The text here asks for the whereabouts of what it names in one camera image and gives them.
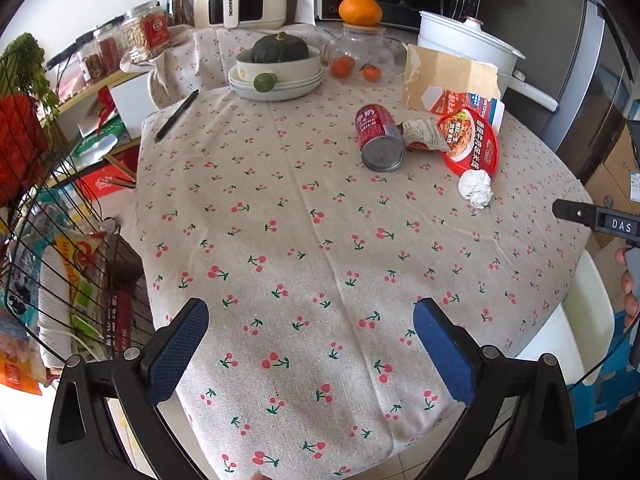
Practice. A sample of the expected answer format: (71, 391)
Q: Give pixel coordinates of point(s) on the red and white carton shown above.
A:
(492, 110)

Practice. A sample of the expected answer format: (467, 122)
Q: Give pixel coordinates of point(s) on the red bag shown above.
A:
(20, 145)

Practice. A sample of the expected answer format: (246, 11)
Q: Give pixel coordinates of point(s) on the small orange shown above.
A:
(343, 67)
(371, 72)

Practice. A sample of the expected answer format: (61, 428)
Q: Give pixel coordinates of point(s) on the red label glass jar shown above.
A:
(146, 32)

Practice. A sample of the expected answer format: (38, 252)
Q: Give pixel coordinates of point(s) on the white box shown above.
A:
(130, 112)

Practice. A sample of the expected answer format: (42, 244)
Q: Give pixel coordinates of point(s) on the white printed package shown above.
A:
(65, 300)

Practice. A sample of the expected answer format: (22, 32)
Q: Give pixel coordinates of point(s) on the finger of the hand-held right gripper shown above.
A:
(575, 211)

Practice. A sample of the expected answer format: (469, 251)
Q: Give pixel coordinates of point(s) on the white electric cooking pot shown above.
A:
(460, 35)

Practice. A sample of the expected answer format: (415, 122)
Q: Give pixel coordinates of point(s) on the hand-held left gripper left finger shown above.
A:
(175, 355)

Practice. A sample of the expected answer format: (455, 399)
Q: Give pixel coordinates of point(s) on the green leafy plant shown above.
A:
(25, 67)

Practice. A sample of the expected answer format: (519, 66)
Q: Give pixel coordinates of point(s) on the white plastic bin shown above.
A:
(575, 320)

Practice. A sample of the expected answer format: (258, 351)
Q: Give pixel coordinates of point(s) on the black pen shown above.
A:
(176, 115)

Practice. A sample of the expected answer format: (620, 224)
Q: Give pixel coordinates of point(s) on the open cardboard box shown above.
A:
(445, 72)

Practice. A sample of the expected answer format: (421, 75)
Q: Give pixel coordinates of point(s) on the cherry print tablecloth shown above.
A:
(300, 220)

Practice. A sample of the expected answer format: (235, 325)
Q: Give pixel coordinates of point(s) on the glass jar of red snacks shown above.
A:
(89, 60)
(111, 50)

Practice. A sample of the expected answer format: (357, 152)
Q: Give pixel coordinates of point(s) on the glass jar with wooden lid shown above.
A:
(365, 45)

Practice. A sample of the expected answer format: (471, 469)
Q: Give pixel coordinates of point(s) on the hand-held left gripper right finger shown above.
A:
(445, 355)

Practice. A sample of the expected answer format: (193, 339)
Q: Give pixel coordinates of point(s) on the brown cardboard box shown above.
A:
(615, 180)

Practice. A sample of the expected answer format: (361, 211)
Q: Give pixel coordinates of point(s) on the large orange with stem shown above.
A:
(360, 10)

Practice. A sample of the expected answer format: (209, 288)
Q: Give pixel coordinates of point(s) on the red drink can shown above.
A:
(372, 127)

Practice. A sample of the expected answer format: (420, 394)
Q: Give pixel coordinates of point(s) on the grey refrigerator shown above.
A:
(565, 60)

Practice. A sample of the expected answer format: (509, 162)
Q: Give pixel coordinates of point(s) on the red instant noodle bowl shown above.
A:
(472, 152)

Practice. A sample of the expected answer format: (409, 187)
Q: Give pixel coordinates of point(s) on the person's right hand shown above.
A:
(626, 285)

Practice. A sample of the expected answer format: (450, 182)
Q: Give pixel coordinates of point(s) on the stack of cream bowls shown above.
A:
(290, 82)

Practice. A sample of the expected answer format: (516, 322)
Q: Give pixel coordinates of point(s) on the silver foil packet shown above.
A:
(425, 135)

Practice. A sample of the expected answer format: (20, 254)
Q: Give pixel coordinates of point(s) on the dark green squash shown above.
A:
(279, 49)

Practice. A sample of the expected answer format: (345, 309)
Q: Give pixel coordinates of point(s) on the crumpled white tissue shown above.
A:
(475, 187)

